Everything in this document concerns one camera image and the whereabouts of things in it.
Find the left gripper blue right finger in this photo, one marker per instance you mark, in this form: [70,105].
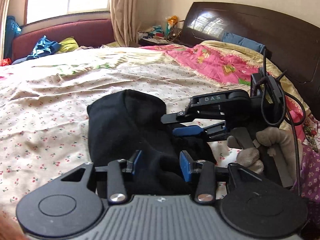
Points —
[186,165]

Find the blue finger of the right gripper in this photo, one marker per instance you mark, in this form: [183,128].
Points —
[187,131]
[179,117]

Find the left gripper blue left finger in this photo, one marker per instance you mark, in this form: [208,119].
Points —
[133,163]

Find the black velvet long-sleeve top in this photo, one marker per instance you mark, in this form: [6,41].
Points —
[128,121]

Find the right hand grey glove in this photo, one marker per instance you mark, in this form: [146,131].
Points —
[275,143]

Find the pink floral quilt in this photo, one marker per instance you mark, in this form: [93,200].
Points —
[229,63]

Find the blue pillow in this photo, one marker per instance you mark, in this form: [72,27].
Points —
[242,41]

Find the cluttered nightstand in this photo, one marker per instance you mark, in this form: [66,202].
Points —
[156,35]

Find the dark wooden headboard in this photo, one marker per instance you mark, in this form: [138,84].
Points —
[293,44]

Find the maroon upholstered bench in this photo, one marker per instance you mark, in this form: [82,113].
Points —
[92,33]

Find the yellow green cloth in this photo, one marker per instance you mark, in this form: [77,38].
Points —
[67,45]

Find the beige right curtain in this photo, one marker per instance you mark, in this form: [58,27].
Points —
[125,21]

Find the beige curtain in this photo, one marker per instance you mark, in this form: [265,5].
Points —
[3,14]
[125,21]

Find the blue plastic bag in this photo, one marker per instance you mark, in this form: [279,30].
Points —
[44,47]

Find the teal hanging bag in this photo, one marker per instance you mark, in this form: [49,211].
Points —
[12,30]

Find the beige left curtain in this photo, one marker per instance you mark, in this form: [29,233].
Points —
[3,14]

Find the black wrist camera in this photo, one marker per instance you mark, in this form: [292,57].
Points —
[269,91]

